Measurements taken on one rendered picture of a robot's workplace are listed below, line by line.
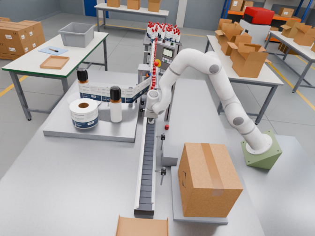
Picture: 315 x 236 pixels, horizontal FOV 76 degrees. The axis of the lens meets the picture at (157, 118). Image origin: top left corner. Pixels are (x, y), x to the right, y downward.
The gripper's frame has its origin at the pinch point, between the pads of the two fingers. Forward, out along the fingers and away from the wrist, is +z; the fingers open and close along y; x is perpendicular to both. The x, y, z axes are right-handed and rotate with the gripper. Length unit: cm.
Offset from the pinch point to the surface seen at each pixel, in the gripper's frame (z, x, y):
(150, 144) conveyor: -1.4, 22.6, -1.4
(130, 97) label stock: 4.2, -23.8, 18.9
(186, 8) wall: 286, -713, -112
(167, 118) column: 12.9, -11.1, -14.9
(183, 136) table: 9.5, 7.0, -28.3
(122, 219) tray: -15, 73, 11
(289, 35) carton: 148, -382, -335
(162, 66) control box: -28.4, -30.4, -5.1
